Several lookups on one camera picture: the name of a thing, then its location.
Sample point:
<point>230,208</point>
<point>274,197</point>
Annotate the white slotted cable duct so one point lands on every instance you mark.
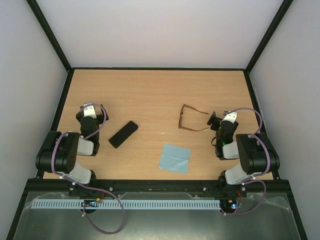
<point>112,204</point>

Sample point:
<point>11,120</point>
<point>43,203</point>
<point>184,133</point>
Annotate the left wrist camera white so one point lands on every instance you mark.
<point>88,110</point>

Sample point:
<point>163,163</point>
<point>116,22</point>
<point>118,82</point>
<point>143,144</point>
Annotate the light blue cleaning cloth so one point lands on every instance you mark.
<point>174,159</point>

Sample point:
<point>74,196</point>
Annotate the left controller board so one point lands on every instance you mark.
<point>94,203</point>

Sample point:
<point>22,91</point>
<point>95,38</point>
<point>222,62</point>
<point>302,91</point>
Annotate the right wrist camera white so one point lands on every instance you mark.
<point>230,116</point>

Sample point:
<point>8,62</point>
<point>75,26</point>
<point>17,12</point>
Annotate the right controller board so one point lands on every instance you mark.
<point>231,204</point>

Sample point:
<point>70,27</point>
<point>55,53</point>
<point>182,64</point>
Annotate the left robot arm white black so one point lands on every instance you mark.
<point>59,151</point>

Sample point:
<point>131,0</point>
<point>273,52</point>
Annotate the black aluminium frame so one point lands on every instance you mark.
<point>38,183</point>

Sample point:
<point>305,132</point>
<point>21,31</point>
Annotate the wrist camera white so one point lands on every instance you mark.
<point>88,110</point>
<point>230,116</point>

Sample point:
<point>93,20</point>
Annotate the black sunglasses case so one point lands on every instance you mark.
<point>123,134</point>

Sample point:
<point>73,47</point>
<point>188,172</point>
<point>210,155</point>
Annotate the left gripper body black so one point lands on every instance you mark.
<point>101,118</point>

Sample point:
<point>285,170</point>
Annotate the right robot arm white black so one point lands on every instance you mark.
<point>255,152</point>

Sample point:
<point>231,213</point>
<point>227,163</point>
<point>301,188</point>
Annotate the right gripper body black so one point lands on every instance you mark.
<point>215,121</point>

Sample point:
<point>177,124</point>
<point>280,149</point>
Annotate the controller board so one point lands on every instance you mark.
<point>231,204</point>
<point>94,203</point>

